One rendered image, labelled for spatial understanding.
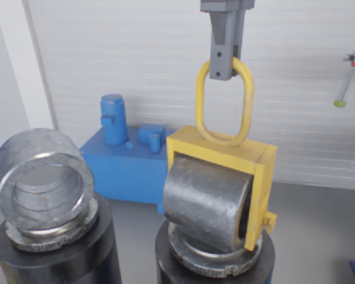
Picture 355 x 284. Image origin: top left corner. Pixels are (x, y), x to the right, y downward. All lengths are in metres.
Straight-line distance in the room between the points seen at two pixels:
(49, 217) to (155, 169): 1.99
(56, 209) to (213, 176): 0.31
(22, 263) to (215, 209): 0.34
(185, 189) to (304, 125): 2.72
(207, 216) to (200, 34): 2.47
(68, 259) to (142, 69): 2.55
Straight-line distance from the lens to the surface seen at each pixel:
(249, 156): 0.39
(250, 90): 0.37
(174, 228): 0.53
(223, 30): 0.35
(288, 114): 3.01
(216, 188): 0.40
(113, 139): 2.68
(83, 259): 0.57
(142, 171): 2.55
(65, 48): 3.26
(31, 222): 0.55
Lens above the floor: 1.87
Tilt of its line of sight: 27 degrees down
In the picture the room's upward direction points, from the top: 1 degrees counter-clockwise
